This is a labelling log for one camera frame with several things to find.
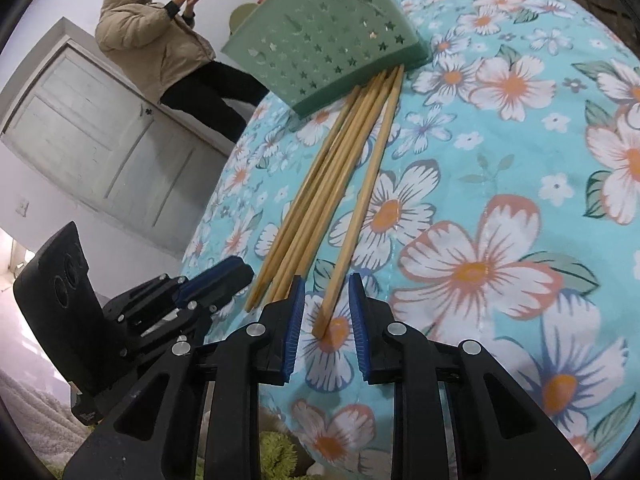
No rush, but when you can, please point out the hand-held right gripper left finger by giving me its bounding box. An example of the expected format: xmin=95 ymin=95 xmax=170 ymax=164
xmin=62 ymin=274 xmax=307 ymax=480

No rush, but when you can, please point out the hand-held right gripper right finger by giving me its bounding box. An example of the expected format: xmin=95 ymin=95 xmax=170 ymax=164
xmin=348 ymin=272 xmax=593 ymax=480

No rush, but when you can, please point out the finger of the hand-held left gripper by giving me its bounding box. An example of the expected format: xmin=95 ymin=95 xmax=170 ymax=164
xmin=102 ymin=255 xmax=256 ymax=322
xmin=120 ymin=302 xmax=217 ymax=362

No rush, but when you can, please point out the bundle of wooden chopsticks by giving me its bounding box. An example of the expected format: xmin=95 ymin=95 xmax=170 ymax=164
xmin=244 ymin=67 xmax=401 ymax=314

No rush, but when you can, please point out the green perforated utensil holder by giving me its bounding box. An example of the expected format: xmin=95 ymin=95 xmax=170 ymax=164
xmin=220 ymin=0 xmax=432 ymax=117

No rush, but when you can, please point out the white fluffy blanket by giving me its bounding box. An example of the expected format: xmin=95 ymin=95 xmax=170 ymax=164
xmin=0 ymin=369 xmax=88 ymax=463

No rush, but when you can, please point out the green fuzzy cloth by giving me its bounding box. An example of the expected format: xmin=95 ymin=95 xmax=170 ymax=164
xmin=260 ymin=429 xmax=298 ymax=480

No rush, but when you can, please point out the blue floral quilt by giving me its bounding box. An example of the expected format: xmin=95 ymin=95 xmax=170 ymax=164
xmin=180 ymin=0 xmax=640 ymax=480

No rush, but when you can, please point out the white panelled door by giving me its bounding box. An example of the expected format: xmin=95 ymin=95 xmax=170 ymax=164
xmin=0 ymin=17 xmax=237 ymax=257

